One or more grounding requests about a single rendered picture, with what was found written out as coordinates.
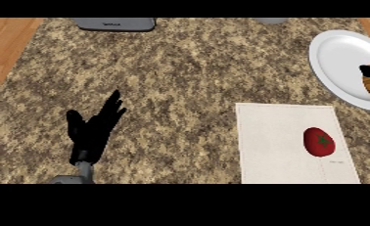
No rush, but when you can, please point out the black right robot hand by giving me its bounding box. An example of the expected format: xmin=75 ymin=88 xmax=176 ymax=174
xmin=358 ymin=64 xmax=370 ymax=79

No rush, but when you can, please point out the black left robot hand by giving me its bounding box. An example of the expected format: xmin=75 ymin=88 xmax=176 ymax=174
xmin=65 ymin=89 xmax=129 ymax=166

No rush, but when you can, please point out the brown croissant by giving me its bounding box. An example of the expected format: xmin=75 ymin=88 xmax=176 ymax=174
xmin=361 ymin=73 xmax=370 ymax=95

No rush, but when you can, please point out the white round plate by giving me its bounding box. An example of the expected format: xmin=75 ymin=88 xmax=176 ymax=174
xmin=308 ymin=29 xmax=370 ymax=111

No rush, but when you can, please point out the white rectangular placemat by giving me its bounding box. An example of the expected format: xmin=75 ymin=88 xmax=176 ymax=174
xmin=234 ymin=102 xmax=362 ymax=185

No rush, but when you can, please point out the red tomato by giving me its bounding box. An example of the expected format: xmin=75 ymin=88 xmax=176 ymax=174
xmin=302 ymin=126 xmax=337 ymax=158

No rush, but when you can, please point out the grey round object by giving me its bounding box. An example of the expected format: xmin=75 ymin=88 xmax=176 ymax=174
xmin=253 ymin=18 xmax=288 ymax=25

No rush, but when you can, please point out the dark grey flat appliance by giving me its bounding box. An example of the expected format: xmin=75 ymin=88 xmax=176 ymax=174
xmin=71 ymin=18 xmax=157 ymax=32

